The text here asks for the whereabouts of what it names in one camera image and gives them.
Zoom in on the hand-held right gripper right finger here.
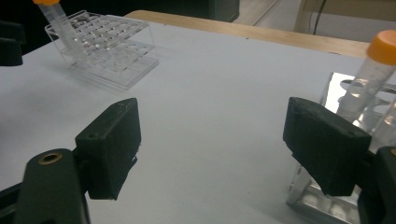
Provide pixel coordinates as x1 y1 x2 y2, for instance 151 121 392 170
282 96 373 197

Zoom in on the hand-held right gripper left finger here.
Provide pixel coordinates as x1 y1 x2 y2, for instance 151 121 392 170
74 97 143 201

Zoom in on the orange-capped clear tube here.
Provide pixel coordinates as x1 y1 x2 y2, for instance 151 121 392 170
337 29 396 124
32 0 92 63
372 99 396 147

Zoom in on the clear grid tray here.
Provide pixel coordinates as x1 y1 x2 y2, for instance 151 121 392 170
286 72 396 224

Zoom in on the clear acrylic tube rack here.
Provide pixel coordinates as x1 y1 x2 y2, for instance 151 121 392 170
44 9 161 91

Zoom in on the wooden table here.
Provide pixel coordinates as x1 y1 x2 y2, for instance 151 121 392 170
124 9 375 60

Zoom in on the metal floor strip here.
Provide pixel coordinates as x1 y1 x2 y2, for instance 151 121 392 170
252 0 281 26

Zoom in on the black hanging cable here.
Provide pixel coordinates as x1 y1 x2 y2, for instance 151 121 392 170
312 0 328 35

